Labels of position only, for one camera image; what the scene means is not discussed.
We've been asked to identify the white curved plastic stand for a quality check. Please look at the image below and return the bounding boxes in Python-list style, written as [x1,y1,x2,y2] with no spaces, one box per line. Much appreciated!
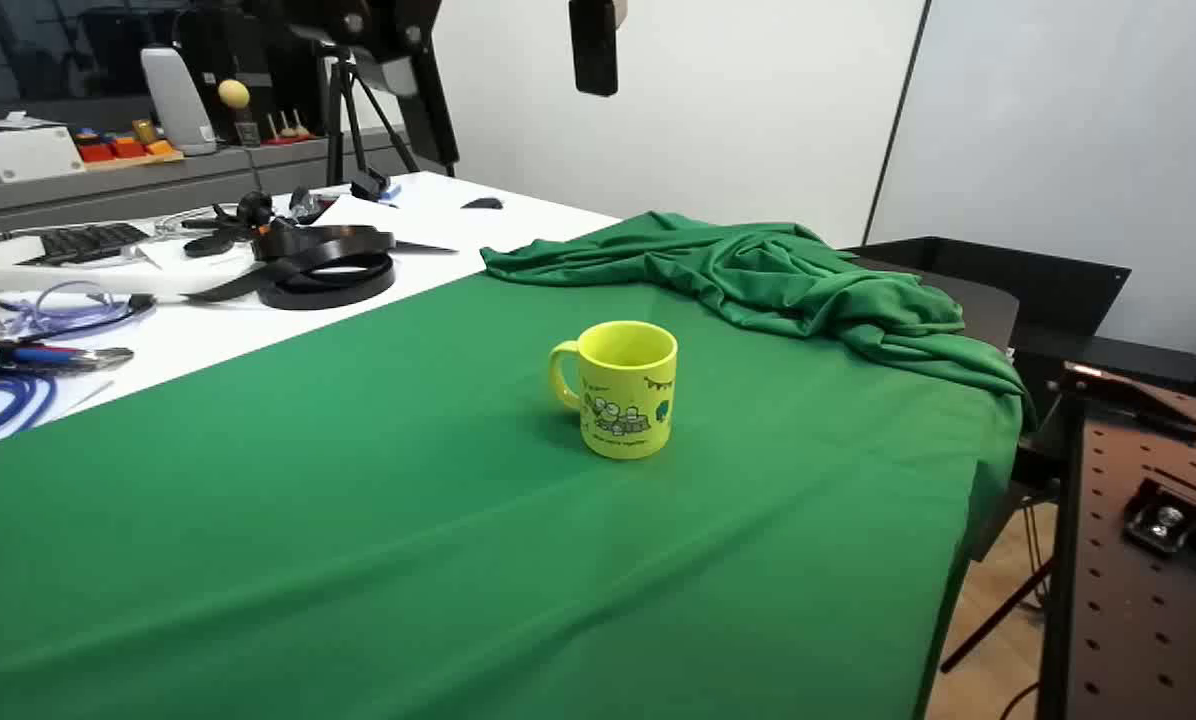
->
[137,45,226,158]

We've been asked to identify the brown perforated breadboard table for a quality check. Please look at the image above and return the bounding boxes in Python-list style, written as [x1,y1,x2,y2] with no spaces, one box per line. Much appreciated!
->
[1035,357,1196,720]

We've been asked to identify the orange tray with small parts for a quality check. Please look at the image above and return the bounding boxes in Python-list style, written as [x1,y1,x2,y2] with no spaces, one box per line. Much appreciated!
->
[72,116,190,170]

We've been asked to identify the black keyboard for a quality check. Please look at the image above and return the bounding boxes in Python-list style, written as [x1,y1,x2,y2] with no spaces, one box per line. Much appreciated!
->
[34,219,157,269]

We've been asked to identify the black metal mount clamp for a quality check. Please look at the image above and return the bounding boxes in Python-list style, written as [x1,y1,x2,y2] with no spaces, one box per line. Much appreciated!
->
[1122,477,1196,564]

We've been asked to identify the black headphones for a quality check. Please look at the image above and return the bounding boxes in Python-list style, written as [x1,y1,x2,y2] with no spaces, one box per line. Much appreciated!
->
[182,184,461,313]

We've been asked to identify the grey desk shelf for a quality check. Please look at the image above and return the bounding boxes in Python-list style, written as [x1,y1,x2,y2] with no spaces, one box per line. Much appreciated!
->
[0,124,407,249]

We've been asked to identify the blue handled hand tool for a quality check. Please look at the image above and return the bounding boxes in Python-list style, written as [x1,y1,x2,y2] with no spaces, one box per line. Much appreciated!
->
[0,334,137,385]

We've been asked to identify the black camera tripod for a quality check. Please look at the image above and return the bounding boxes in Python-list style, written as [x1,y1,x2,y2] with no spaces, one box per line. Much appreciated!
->
[305,0,466,191]

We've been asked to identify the yellow ball on stick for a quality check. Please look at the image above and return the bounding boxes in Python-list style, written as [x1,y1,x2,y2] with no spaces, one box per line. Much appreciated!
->
[213,74,267,206]

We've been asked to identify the green cloth table cover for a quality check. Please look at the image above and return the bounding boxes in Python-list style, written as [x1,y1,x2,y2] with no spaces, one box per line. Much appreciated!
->
[0,206,1041,720]

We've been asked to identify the yellow ceramic mug with print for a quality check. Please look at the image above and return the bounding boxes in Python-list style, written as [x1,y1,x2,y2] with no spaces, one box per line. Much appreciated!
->
[544,314,684,462]

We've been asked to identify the black office chair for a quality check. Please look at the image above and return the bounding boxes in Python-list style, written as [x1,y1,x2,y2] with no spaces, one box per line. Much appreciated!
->
[845,231,1196,675]

